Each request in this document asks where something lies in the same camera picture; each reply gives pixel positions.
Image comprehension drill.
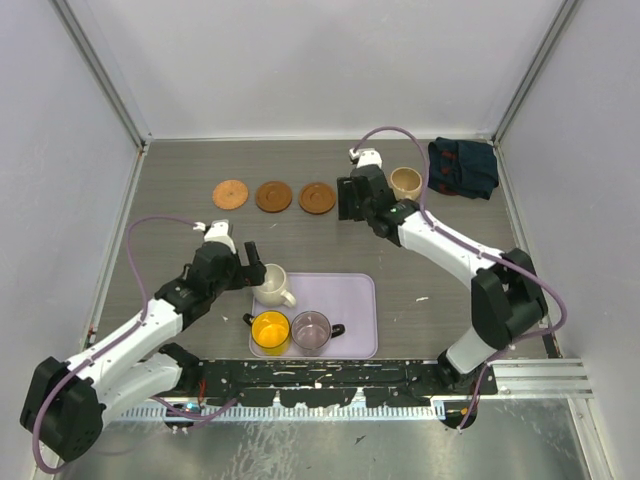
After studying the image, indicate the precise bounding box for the dark wooden coaster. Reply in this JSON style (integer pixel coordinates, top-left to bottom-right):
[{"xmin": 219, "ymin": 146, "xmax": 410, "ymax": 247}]
[
  {"xmin": 255, "ymin": 181, "xmax": 293, "ymax": 213},
  {"xmin": 298, "ymin": 182, "xmax": 336, "ymax": 215}
]

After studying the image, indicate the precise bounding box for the beige ceramic mug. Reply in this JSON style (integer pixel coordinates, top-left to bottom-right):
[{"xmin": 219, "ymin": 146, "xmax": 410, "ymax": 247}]
[{"xmin": 389, "ymin": 167, "xmax": 423, "ymax": 201}]

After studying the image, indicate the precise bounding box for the white ceramic mug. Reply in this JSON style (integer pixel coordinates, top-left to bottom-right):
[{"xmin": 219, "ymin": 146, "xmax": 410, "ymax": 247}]
[{"xmin": 252, "ymin": 264, "xmax": 297, "ymax": 308}]

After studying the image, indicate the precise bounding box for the light cork coaster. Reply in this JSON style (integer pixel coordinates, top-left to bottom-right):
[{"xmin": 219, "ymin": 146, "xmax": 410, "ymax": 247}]
[{"xmin": 212, "ymin": 179, "xmax": 249, "ymax": 210}]

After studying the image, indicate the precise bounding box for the yellow glass mug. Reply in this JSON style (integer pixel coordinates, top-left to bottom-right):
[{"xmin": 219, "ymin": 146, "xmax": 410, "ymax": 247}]
[{"xmin": 243, "ymin": 310, "xmax": 291, "ymax": 356}]

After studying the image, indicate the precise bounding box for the clear purple glass mug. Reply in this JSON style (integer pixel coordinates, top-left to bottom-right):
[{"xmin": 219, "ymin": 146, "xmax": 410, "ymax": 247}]
[{"xmin": 291, "ymin": 310, "xmax": 346, "ymax": 357}]

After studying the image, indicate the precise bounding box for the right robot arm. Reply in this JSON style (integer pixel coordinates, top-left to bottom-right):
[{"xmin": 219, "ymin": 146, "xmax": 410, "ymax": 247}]
[{"xmin": 337, "ymin": 165, "xmax": 548, "ymax": 394}]

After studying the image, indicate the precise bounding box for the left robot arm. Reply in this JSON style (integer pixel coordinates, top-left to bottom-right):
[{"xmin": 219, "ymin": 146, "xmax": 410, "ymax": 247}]
[{"xmin": 20, "ymin": 239, "xmax": 266, "ymax": 473}]

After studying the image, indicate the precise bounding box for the lavender plastic tray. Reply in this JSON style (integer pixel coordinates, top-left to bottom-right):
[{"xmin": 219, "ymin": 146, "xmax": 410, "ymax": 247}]
[{"xmin": 267, "ymin": 264, "xmax": 378, "ymax": 360}]

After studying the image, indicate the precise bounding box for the dark blue folded cloth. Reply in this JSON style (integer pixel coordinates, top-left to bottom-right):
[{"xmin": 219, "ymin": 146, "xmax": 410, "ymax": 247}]
[{"xmin": 427, "ymin": 137, "xmax": 499, "ymax": 200}]

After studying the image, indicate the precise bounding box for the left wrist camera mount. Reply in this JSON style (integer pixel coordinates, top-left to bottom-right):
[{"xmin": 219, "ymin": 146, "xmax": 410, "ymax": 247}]
[{"xmin": 192, "ymin": 219, "xmax": 237, "ymax": 253}]

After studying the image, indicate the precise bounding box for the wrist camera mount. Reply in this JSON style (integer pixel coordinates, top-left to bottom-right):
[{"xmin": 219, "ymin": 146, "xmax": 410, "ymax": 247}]
[
  {"xmin": 192, "ymin": 219, "xmax": 237, "ymax": 253},
  {"xmin": 348, "ymin": 148, "xmax": 382, "ymax": 169}
]

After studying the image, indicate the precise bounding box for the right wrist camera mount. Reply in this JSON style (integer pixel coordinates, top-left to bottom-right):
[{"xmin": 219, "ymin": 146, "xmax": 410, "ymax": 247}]
[{"xmin": 348, "ymin": 148, "xmax": 382, "ymax": 169}]

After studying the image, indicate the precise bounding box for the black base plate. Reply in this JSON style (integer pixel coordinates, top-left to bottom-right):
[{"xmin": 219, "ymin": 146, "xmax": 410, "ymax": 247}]
[{"xmin": 174, "ymin": 357, "xmax": 499, "ymax": 409}]

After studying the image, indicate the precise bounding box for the white slotted cable duct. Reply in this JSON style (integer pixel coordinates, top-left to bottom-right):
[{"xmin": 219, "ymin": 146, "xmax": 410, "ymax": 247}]
[{"xmin": 116, "ymin": 394, "xmax": 446, "ymax": 422}]

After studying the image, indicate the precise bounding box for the aluminium frame rail front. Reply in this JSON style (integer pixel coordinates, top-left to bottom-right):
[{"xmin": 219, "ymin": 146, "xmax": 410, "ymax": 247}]
[{"xmin": 52, "ymin": 357, "xmax": 594, "ymax": 401}]

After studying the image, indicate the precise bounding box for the aluminium frame post right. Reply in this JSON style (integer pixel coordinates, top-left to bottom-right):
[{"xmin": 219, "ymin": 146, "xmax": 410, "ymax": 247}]
[{"xmin": 492, "ymin": 0, "xmax": 584, "ymax": 146}]

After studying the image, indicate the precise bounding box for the aluminium frame post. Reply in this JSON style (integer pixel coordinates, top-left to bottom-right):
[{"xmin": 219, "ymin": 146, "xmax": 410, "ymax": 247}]
[
  {"xmin": 49, "ymin": 0, "xmax": 152, "ymax": 150},
  {"xmin": 492, "ymin": 0, "xmax": 584, "ymax": 146}
]

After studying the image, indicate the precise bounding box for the aluminium frame post left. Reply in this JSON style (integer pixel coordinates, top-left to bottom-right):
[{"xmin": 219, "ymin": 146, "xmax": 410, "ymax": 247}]
[{"xmin": 49, "ymin": 0, "xmax": 152, "ymax": 150}]

